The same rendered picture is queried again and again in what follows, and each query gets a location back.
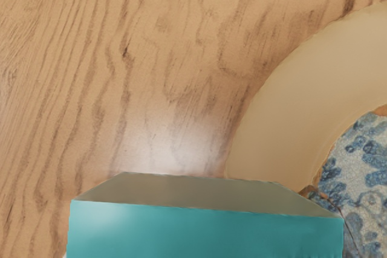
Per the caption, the teal block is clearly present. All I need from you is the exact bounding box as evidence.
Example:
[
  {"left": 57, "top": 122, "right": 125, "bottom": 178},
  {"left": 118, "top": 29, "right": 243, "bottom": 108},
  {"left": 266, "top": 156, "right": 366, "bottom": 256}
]
[{"left": 65, "top": 171, "right": 345, "bottom": 258}]

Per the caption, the cream plate with blue pattern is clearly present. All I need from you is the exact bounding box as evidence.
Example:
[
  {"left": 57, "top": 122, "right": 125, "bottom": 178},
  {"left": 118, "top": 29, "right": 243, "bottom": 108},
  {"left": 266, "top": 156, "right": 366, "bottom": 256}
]
[{"left": 223, "top": 1, "right": 387, "bottom": 258}]

